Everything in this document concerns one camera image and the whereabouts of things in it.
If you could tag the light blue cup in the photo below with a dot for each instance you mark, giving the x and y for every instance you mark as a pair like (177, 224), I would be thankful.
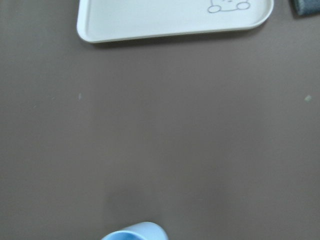
(140, 231)

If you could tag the cream rabbit tray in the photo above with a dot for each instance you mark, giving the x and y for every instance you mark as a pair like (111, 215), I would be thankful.
(101, 21)

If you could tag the dark grey cloth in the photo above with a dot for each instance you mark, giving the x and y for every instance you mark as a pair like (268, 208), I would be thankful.
(306, 7)

